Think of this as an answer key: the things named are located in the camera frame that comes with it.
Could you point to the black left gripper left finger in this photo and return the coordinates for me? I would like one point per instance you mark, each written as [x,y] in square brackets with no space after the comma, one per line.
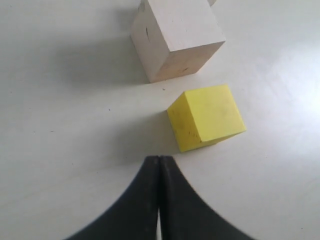
[134,216]

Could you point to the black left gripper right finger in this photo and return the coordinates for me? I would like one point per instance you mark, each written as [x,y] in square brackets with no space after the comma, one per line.
[183,213]

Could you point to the large pale wooden cube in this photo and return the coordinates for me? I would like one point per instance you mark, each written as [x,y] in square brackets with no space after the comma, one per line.
[175,38]

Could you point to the yellow cube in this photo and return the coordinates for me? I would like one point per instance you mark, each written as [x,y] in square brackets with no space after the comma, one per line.
[204,116]

